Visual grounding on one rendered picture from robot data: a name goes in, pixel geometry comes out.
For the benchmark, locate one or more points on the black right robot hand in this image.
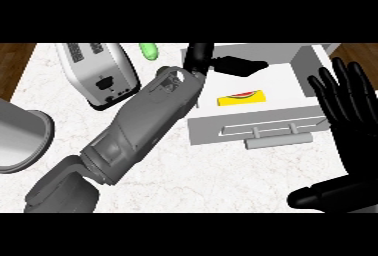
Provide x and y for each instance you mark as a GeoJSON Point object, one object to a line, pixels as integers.
{"type": "Point", "coordinates": [349, 133]}

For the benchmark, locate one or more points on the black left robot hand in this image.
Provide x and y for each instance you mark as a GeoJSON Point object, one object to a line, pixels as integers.
{"type": "Point", "coordinates": [230, 64]}

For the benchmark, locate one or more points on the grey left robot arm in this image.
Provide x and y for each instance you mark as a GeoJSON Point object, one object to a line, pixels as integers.
{"type": "Point", "coordinates": [140, 120]}

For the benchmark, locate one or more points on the white open drawer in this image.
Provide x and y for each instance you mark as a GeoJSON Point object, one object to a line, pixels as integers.
{"type": "Point", "coordinates": [255, 90]}

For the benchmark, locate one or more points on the green cup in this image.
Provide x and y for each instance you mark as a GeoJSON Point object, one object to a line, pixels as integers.
{"type": "Point", "coordinates": [149, 50]}

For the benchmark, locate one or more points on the yellow box with watermelon print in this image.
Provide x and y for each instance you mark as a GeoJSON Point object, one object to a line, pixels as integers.
{"type": "Point", "coordinates": [240, 97]}

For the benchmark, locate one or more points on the silver toaster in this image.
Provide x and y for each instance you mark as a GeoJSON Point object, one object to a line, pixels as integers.
{"type": "Point", "coordinates": [100, 75]}

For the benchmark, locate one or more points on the grey cylindrical pot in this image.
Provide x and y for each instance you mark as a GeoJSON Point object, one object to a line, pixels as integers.
{"type": "Point", "coordinates": [22, 138]}

